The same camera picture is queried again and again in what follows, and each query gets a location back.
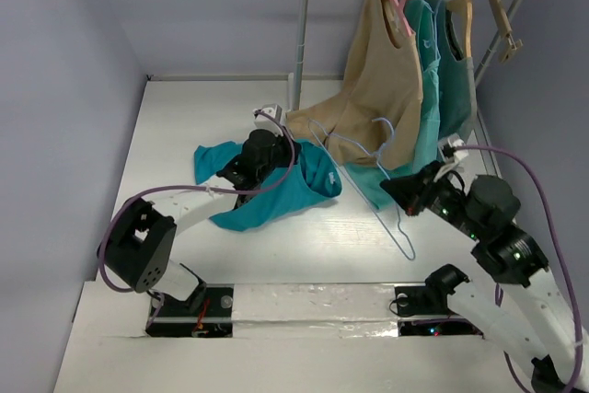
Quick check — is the beige t shirt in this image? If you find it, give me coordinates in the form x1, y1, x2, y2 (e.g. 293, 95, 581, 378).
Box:
286, 0, 414, 163

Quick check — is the dark teal grey shirt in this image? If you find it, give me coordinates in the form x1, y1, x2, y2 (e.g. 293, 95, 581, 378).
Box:
427, 0, 477, 140

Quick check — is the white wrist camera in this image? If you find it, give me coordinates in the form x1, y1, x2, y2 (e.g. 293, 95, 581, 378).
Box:
438, 133, 468, 168
253, 103, 283, 124

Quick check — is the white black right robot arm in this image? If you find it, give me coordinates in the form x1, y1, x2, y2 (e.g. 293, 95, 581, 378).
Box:
380, 161, 588, 392

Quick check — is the blue hanger on rack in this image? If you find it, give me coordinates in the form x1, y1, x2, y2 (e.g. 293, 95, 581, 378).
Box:
433, 0, 444, 62

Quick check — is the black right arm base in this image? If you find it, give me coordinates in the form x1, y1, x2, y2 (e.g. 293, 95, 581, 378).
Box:
388, 285, 483, 337

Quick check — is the light blue wire hanger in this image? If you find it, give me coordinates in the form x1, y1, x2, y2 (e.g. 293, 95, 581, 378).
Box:
306, 117, 417, 261

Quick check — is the turquoise blue t shirt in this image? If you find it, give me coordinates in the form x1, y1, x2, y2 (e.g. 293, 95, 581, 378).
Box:
193, 139, 342, 232

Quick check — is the wooden coat hanger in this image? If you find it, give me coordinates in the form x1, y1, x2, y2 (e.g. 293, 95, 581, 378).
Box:
446, 0, 473, 58

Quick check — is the wooden clip hanger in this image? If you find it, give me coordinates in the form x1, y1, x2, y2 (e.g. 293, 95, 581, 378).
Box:
480, 0, 523, 67

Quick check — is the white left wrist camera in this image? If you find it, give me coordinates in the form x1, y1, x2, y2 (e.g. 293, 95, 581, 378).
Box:
253, 103, 283, 124

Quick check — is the teal green t shirt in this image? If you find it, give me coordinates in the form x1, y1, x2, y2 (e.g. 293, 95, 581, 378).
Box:
343, 0, 443, 211

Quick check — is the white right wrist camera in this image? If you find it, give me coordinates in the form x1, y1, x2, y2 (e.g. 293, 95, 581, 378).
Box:
438, 133, 468, 168

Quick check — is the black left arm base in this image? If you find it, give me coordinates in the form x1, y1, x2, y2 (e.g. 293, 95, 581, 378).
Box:
145, 284, 234, 338

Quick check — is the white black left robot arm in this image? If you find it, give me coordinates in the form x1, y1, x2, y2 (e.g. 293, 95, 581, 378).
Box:
98, 129, 302, 315

